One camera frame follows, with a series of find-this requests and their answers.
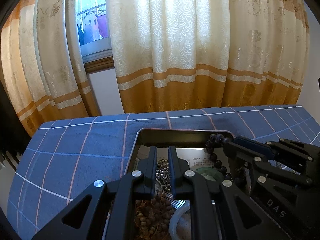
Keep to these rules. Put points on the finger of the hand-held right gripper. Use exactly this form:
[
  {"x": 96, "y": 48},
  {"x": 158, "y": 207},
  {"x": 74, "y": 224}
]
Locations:
[
  {"x": 240, "y": 152},
  {"x": 255, "y": 145}
]

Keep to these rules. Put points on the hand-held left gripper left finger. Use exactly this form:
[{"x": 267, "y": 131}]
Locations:
[{"x": 153, "y": 170}]

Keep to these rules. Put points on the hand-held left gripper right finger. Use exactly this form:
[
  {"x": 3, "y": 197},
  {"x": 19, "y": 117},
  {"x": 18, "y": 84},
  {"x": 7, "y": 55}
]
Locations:
[{"x": 172, "y": 170}]

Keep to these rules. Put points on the pink tin box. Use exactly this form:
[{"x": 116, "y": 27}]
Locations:
[{"x": 175, "y": 137}]

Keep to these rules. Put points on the silver metal band watch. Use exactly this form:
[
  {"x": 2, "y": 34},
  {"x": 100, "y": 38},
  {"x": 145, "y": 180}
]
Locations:
[{"x": 178, "y": 203}]

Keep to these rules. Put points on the white jade bangle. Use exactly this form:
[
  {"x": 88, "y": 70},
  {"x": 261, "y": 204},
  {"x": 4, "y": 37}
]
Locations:
[{"x": 175, "y": 220}]

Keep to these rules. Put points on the white printed paper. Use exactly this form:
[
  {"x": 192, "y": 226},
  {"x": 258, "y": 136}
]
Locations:
[{"x": 200, "y": 161}]

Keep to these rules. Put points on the blue checked cloth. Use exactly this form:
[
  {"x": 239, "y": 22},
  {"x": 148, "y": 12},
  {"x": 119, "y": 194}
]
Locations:
[{"x": 75, "y": 150}]

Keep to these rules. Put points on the wooden window sill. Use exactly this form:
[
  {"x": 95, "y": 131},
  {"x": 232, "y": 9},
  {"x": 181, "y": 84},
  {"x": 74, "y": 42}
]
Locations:
[{"x": 100, "y": 65}]

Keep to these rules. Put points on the wide cream orange curtain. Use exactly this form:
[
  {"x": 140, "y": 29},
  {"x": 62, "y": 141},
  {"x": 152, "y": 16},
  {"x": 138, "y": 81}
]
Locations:
[{"x": 187, "y": 42}]

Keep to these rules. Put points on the hanging laundry outside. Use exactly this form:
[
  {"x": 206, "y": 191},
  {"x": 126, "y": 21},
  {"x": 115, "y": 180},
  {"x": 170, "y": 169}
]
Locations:
[{"x": 90, "y": 32}]

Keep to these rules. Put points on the narrow cream orange curtain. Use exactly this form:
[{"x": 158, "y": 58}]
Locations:
[{"x": 45, "y": 55}]

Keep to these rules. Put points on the glass window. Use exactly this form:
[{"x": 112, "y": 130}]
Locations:
[{"x": 92, "y": 5}]

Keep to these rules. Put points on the dark slatted frame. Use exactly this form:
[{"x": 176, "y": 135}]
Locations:
[{"x": 10, "y": 135}]

